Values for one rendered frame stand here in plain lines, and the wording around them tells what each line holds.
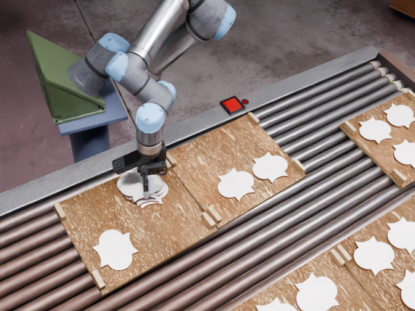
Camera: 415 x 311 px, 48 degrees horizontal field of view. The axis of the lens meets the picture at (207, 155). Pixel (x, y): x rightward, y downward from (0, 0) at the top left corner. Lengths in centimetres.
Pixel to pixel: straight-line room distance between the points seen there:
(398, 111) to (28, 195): 148
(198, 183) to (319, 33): 263
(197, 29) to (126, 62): 36
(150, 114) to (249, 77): 221
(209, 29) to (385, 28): 294
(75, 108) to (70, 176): 31
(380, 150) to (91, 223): 113
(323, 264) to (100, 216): 73
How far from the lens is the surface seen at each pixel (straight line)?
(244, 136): 179
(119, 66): 133
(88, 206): 158
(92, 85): 182
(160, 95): 136
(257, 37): 382
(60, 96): 180
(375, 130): 199
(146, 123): 128
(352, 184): 181
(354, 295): 157
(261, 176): 168
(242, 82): 339
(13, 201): 166
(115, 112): 191
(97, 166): 169
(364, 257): 163
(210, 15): 157
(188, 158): 169
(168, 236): 151
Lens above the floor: 228
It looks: 52 degrees down
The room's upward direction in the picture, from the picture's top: 11 degrees clockwise
